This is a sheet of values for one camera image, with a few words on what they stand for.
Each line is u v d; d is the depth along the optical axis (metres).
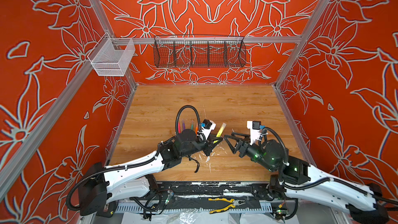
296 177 0.48
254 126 0.57
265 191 0.73
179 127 0.74
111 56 0.93
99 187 0.40
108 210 0.67
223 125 0.65
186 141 0.52
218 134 0.66
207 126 0.59
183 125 0.97
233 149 0.56
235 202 0.70
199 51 0.98
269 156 0.47
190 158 0.84
